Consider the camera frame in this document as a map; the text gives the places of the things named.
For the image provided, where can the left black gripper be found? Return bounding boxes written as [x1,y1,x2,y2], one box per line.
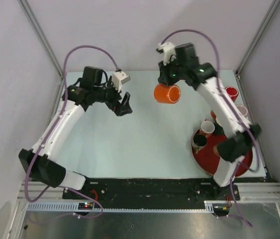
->
[93,77,132,116]

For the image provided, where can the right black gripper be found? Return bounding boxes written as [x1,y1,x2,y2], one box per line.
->
[158,57,186,87]

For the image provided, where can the large orange mug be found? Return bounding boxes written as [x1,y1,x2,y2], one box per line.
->
[154,84,181,104]

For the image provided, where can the small orange-red mug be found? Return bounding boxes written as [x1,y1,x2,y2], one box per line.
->
[210,111,216,120]

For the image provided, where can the salmon pink printed mug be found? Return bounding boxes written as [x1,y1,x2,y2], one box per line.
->
[199,120,215,138]

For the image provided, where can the dark green mug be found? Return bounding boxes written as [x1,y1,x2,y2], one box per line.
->
[213,117,224,136]

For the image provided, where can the brown patterned mug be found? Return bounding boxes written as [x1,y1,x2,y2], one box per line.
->
[192,134,207,153]

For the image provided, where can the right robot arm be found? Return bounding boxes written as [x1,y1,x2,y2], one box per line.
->
[157,42,261,200]

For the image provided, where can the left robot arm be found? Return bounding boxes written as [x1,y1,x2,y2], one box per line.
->
[18,66,132,199]

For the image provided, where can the red mug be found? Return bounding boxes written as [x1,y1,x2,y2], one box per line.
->
[225,86,239,102]

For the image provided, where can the mauve mug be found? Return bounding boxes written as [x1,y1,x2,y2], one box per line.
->
[236,105,248,118]

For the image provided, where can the round red tray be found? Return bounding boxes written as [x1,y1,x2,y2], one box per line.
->
[191,134,254,177]

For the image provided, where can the small circuit board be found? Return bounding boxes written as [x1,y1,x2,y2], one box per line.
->
[78,202,94,210]

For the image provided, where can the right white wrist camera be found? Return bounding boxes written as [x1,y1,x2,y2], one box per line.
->
[156,42,176,66]

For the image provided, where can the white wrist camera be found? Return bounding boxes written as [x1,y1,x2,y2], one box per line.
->
[111,71,130,92]
[156,42,176,66]

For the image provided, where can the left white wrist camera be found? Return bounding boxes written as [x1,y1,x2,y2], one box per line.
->
[111,71,130,92]

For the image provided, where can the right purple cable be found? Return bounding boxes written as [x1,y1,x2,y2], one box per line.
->
[160,29,261,227]

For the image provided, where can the purple cable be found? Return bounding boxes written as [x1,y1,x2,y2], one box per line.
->
[25,45,121,226]
[160,29,261,227]

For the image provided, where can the right aluminium frame post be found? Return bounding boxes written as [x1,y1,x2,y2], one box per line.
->
[235,0,280,78]

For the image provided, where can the aluminium frame post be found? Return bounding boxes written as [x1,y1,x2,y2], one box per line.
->
[235,0,280,78]
[18,0,63,80]

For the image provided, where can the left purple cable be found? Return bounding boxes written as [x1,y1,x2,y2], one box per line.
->
[25,45,121,226]

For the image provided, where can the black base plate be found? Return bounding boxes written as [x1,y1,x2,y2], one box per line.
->
[62,178,240,210]

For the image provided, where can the white slotted cable duct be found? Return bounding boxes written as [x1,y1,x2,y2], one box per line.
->
[27,201,230,213]

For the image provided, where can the left aluminium frame post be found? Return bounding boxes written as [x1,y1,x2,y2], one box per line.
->
[18,0,63,80]

